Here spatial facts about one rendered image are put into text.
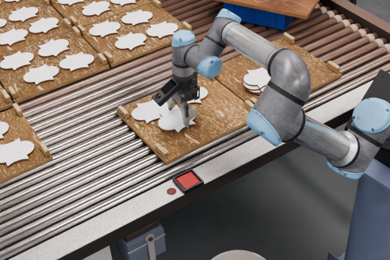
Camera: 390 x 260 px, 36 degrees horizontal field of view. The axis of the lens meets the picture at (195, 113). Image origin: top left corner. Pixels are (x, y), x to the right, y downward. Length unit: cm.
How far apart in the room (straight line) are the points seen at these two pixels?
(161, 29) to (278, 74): 117
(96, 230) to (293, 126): 69
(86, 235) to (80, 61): 91
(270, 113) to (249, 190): 165
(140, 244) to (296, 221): 129
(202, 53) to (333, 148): 51
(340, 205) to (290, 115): 162
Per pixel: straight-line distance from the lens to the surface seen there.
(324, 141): 181
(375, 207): 231
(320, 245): 304
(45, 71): 256
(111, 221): 194
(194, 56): 195
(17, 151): 221
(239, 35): 184
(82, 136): 224
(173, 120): 220
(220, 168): 206
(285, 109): 162
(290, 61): 165
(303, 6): 269
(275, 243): 302
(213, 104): 228
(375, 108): 195
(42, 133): 229
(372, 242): 245
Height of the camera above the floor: 236
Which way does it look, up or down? 39 degrees down
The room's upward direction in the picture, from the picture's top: 3 degrees counter-clockwise
